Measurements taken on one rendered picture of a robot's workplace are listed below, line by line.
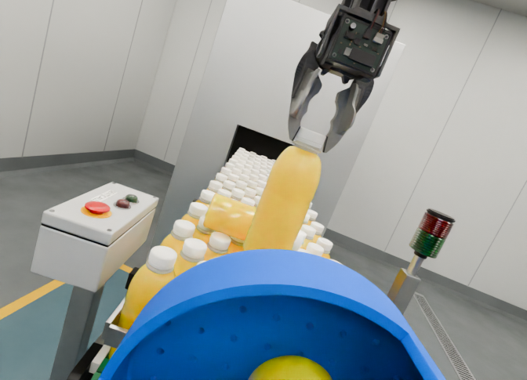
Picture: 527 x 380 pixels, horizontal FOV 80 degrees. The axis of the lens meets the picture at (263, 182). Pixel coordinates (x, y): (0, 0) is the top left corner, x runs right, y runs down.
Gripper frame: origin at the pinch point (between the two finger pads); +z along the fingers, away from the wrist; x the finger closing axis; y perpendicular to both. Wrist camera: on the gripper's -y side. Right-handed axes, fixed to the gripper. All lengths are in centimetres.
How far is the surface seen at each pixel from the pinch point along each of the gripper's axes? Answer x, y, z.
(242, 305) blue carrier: -2.8, 18.0, 15.5
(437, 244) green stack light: 38.9, -23.4, 12.6
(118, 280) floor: -61, -144, 132
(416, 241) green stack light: 35.7, -25.4, 14.1
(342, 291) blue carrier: 2.7, 22.7, 9.0
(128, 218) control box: -21.9, -5.4, 22.4
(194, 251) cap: -10.1, -4.4, 23.6
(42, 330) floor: -73, -90, 132
